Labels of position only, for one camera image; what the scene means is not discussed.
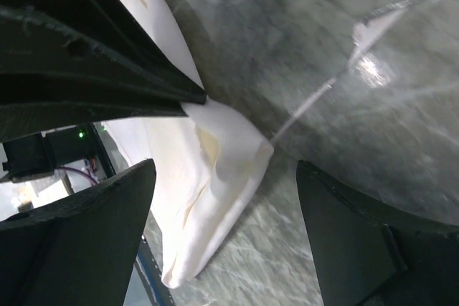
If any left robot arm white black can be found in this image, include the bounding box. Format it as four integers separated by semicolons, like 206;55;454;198
1;0;207;183

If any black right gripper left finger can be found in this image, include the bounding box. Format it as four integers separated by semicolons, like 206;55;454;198
1;159;156;305

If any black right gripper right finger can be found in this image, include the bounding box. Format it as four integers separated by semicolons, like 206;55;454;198
296;161;458;305

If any white cloth napkin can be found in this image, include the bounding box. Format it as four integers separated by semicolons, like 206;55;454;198
105;0;273;289

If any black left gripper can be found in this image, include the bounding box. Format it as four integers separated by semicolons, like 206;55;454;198
1;0;207;141

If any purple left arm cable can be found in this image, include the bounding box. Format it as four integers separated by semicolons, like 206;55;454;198
57;164;100;187

